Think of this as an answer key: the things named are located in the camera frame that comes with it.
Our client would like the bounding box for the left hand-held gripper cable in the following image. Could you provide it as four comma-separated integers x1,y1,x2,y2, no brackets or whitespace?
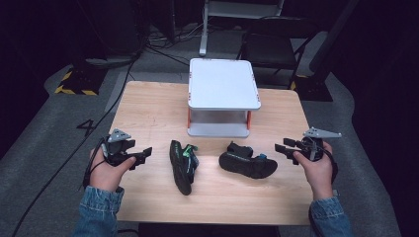
81,137,107,190

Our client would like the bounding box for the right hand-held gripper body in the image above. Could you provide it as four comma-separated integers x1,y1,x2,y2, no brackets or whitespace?
295,126,343,163

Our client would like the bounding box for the person's right hand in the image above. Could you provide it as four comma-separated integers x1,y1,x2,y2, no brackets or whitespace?
293,141,335,201

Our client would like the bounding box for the white two-tier shoe rack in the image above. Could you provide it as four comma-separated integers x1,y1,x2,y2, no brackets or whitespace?
186,57,262,138

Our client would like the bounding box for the dark slanted pole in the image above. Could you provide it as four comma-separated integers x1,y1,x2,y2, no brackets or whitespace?
308,0,361,73

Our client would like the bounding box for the long black floor cable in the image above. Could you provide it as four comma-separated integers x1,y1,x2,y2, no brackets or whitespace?
11,53,141,237

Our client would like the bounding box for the white metal stand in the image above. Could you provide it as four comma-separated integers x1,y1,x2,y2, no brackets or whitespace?
199,0,287,57

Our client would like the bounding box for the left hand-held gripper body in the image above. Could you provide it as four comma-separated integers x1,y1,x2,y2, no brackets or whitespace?
101,128,146,168

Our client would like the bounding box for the black base with yellow stripes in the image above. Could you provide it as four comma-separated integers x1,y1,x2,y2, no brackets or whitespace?
53,66,109,97

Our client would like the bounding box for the black sandal with green strap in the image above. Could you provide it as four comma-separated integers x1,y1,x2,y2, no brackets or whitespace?
169,139,201,197

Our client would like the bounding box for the black sandal with blue strap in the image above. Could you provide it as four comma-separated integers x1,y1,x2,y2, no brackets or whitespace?
218,141,279,180

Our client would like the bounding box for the black folding chair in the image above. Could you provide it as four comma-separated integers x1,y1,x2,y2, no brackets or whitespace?
236,15,318,91

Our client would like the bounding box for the bundle of floor cables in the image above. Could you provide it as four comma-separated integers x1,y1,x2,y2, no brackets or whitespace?
144,22,207,67

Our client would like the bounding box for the person's left hand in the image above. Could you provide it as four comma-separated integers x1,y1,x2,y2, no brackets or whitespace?
88,147,137,194

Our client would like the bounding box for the black stand base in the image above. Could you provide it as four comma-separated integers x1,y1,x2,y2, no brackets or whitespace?
290,74,334,103

